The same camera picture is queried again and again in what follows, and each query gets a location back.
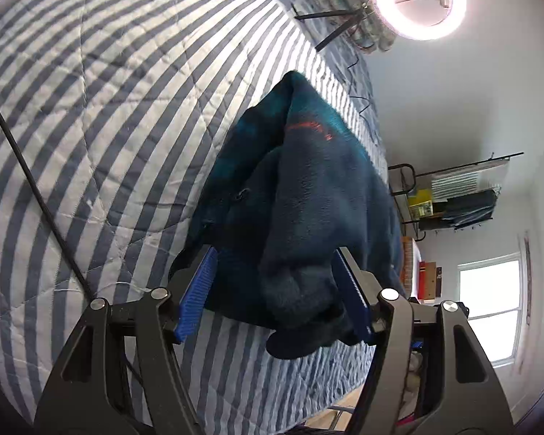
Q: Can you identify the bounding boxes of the ring light cable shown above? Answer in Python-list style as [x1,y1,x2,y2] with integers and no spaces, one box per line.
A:
[345,22,377,146]

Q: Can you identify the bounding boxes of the yellow box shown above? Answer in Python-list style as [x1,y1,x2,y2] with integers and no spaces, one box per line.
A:
[408,189,434,218]

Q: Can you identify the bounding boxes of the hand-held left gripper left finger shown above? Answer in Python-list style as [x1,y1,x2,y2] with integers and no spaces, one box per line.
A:
[34,245,219,435]

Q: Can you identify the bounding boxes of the black tripod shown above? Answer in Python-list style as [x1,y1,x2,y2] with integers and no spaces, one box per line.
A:
[292,2,377,53]

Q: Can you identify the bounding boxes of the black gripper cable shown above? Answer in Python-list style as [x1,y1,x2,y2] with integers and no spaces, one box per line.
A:
[0,61,96,302]

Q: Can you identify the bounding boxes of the black clothes rack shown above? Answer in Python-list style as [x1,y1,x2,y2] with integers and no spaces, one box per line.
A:
[387,152,524,242]

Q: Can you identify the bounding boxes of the grey striped quilted blanket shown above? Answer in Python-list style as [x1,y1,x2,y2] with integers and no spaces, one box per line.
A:
[0,0,388,435]

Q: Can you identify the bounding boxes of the window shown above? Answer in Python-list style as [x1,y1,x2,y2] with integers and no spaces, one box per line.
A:
[458,254,531,368]

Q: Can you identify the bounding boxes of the striped towel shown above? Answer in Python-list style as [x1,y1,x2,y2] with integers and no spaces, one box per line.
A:
[430,170,479,200]

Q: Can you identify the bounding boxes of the teal plaid fleece jacket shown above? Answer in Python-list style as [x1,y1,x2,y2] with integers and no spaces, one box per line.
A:
[168,70,409,360]

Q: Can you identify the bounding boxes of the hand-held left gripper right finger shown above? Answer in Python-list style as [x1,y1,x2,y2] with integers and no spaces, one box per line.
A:
[333,247,518,435]

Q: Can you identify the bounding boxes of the dark hanging clothes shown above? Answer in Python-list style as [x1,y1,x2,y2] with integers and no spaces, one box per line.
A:
[435,189,499,229]

